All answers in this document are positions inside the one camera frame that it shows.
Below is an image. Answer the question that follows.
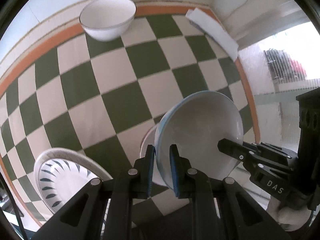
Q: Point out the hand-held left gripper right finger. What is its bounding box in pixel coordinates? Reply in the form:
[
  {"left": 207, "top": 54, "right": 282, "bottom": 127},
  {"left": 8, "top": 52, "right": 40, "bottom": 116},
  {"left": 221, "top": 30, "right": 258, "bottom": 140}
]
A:
[{"left": 169, "top": 144, "right": 292, "bottom": 240}]

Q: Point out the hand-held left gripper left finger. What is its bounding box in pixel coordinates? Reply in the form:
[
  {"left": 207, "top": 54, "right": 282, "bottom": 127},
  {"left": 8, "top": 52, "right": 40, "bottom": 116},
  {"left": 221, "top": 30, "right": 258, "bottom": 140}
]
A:
[{"left": 31, "top": 144, "right": 155, "bottom": 240}]

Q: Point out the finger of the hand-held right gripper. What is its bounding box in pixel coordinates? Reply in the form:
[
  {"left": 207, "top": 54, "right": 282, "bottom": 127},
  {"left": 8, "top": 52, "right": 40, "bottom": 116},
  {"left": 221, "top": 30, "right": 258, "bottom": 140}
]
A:
[
  {"left": 217, "top": 138, "right": 298, "bottom": 161},
  {"left": 241, "top": 152, "right": 293, "bottom": 178}
]

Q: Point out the light blue bowl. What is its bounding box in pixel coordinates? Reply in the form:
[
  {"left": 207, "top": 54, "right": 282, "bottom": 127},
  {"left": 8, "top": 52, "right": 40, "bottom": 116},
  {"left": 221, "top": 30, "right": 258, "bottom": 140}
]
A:
[{"left": 154, "top": 91, "right": 243, "bottom": 190}]

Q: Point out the white plate with small print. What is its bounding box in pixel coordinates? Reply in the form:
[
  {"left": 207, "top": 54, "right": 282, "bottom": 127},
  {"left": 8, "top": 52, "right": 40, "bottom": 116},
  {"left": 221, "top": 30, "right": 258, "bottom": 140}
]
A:
[{"left": 33, "top": 148, "right": 114, "bottom": 215}]

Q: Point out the white plate with dark stripes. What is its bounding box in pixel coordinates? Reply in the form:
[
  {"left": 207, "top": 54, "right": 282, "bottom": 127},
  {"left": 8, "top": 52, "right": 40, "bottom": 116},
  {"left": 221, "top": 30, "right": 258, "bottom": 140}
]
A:
[{"left": 39, "top": 159, "right": 87, "bottom": 208}]

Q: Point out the person's right hand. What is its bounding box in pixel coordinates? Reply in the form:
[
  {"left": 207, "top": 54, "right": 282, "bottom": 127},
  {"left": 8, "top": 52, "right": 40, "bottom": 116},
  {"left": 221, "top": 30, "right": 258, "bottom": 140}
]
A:
[{"left": 266, "top": 196, "right": 313, "bottom": 232}]

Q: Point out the green checkered tablecloth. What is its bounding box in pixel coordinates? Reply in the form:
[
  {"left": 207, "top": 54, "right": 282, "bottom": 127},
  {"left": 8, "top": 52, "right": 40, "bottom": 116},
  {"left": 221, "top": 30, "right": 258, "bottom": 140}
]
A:
[{"left": 0, "top": 4, "right": 262, "bottom": 227}]

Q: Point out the frosted sliding glass door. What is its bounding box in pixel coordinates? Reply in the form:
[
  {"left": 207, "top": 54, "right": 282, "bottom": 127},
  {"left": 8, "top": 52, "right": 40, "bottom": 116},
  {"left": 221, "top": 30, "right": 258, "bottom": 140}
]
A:
[{"left": 217, "top": 0, "right": 320, "bottom": 140}]

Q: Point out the folded white paper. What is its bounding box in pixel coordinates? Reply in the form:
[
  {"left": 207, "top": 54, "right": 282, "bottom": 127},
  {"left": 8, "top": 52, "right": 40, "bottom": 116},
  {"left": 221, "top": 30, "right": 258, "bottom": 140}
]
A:
[{"left": 185, "top": 7, "right": 239, "bottom": 62}]

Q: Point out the white bowl with thin rim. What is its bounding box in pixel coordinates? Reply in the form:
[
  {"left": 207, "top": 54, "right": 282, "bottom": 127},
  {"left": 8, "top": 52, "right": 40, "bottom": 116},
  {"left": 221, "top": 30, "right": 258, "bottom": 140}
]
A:
[{"left": 79, "top": 0, "right": 137, "bottom": 42}]

